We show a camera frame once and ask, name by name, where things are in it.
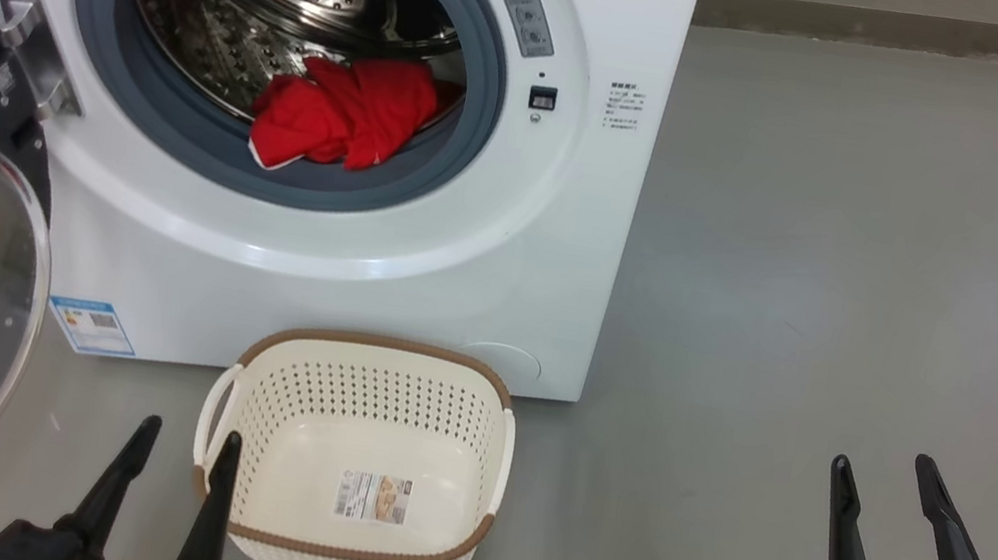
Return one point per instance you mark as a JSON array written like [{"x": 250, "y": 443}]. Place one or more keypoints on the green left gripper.
[{"x": 29, "y": 546}]

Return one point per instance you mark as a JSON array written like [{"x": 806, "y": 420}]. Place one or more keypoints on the red cloth garment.
[{"x": 354, "y": 114}]

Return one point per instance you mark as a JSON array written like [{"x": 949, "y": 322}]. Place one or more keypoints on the printed information label sticker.
[{"x": 373, "y": 497}]

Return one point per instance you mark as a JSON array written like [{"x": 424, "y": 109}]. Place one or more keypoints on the white front-load washing machine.
[{"x": 354, "y": 296}]

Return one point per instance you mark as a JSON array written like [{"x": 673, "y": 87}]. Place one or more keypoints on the silver metal door hinge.
[{"x": 32, "y": 40}]

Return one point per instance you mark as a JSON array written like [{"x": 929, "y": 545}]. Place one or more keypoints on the black door lock socket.
[{"x": 543, "y": 98}]

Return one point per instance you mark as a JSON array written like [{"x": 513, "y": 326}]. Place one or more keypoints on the blue energy label sticker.
[{"x": 93, "y": 327}]

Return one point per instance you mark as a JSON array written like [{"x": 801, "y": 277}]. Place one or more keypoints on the round white filter cover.
[{"x": 510, "y": 368}]

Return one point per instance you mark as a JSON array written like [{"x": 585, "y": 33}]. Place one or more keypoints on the grey warning label strip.
[{"x": 524, "y": 10}]

